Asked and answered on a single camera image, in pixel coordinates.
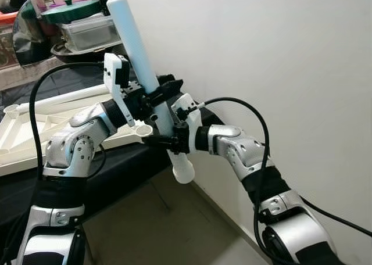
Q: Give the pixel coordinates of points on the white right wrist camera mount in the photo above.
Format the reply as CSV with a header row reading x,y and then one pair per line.
x,y
189,111

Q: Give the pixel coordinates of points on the black wok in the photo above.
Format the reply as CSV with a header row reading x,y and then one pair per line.
x,y
75,54

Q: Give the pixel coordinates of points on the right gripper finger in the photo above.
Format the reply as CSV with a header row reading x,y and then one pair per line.
x,y
158,142

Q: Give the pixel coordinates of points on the green plastic lid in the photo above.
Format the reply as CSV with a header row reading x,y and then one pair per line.
x,y
72,10

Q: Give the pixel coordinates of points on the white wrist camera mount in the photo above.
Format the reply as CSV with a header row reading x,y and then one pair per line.
x,y
189,111
116,96

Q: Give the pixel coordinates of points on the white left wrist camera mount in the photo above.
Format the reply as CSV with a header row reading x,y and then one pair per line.
x,y
116,96

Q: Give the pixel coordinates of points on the white plastic table leg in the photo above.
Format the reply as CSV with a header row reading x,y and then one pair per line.
x,y
136,44
64,99

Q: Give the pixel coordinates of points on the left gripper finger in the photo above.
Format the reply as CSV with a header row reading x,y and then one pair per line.
x,y
165,90
166,79

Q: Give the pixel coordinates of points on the clear plastic storage box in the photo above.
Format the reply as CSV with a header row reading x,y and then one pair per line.
x,y
90,33

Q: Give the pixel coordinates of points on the beige stone bench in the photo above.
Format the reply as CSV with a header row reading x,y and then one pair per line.
x,y
29,73

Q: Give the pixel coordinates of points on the black tablecloth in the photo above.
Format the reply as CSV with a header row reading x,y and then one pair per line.
x,y
133,166

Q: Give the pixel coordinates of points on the black plastic bag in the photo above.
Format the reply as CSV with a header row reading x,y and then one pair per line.
x,y
29,35

